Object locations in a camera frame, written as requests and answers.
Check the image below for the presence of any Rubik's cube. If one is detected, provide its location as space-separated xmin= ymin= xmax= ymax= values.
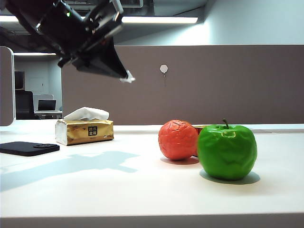
xmin=191 ymin=125 xmax=210 ymax=158

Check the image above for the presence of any black office chair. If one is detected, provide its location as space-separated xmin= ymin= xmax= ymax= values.
xmin=14 ymin=90 xmax=38 ymax=120

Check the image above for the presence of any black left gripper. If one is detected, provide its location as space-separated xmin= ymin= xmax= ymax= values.
xmin=35 ymin=0 xmax=136 ymax=84

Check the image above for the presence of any green plastic apple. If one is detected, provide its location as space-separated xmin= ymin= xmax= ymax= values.
xmin=197 ymin=118 xmax=258 ymax=181

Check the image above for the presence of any white adhesive hook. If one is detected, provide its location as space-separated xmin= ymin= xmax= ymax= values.
xmin=159 ymin=64 xmax=169 ymax=82

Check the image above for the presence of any short ceiling light strip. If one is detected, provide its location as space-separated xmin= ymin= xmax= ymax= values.
xmin=13 ymin=52 xmax=57 ymax=57

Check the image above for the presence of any orange plastic fruit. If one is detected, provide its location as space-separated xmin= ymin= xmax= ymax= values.
xmin=158 ymin=119 xmax=200 ymax=161

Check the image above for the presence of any wide brown desk partition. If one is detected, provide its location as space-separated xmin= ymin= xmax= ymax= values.
xmin=61 ymin=45 xmax=304 ymax=126

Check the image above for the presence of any background laptop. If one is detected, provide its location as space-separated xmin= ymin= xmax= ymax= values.
xmin=37 ymin=99 xmax=57 ymax=112

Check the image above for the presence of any black smartphone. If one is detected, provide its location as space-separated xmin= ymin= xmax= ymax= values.
xmin=0 ymin=141 xmax=60 ymax=157

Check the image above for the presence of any gold tissue pack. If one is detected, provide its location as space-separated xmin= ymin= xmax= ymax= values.
xmin=55 ymin=106 xmax=114 ymax=146

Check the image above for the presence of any long ceiling light strip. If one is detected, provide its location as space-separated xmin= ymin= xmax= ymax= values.
xmin=0 ymin=15 xmax=199 ymax=24

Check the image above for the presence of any narrow brown desk partition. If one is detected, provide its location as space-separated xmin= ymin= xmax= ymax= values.
xmin=0 ymin=46 xmax=15 ymax=127

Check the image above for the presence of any dark background cabinet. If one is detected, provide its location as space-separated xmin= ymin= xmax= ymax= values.
xmin=14 ymin=70 xmax=25 ymax=90

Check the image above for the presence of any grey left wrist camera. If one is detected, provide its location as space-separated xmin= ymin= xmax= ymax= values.
xmin=104 ymin=0 xmax=124 ymax=15

